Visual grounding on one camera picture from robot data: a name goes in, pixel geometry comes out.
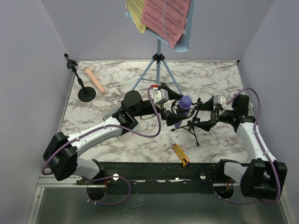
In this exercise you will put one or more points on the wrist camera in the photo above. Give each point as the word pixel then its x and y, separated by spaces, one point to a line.
pixel 160 96
pixel 220 102

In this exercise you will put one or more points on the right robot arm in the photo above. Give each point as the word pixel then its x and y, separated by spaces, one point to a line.
pixel 264 176

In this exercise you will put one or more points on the purple microphone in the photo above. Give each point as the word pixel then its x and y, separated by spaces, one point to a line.
pixel 182 106

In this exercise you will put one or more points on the black round-base mic stand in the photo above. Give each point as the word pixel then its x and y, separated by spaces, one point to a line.
pixel 85 94

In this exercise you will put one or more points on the black tripod mic stand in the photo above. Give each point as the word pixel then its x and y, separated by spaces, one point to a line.
pixel 193 112

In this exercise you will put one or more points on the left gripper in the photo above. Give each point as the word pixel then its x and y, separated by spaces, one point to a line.
pixel 171 118

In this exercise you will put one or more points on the yellow sheet music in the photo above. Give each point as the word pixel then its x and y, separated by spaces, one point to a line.
pixel 135 10

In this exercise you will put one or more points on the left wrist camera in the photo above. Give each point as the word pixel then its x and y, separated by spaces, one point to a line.
pixel 160 96

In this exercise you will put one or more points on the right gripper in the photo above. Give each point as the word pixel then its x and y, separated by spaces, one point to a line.
pixel 216 114

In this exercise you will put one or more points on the yellow utility knife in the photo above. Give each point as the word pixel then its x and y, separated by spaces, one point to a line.
pixel 180 154

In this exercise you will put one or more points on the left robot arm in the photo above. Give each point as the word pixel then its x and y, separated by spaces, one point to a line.
pixel 63 154

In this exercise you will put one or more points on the pink sheet music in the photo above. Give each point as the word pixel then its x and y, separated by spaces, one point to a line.
pixel 170 20

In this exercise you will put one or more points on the clear plastic screw box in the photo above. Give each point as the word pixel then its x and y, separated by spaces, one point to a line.
pixel 111 110

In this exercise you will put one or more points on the beige microphone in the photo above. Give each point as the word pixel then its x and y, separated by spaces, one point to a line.
pixel 89 73

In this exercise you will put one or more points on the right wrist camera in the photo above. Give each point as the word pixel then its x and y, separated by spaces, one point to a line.
pixel 220 102

